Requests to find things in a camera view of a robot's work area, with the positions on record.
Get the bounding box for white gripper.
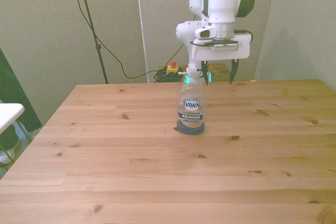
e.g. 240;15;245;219
191;33;251;87

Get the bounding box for clear Dawn dish soap bottle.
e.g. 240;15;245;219
176;63;207;136

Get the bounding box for yellow emergency stop button box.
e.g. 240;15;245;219
165;60;181;75

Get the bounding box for white vertical pole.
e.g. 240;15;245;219
134;0;150;83

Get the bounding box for dark green cloth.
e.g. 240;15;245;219
0;48;43;133

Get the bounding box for white folding chair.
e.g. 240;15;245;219
0;102;26;135

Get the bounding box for white shoe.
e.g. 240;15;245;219
0;147;18;164

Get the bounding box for coiled dark cable bundle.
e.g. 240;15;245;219
153;69;184;83

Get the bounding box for black cable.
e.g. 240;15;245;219
65;0;185;80

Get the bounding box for black camera stand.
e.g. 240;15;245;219
75;0;109;85

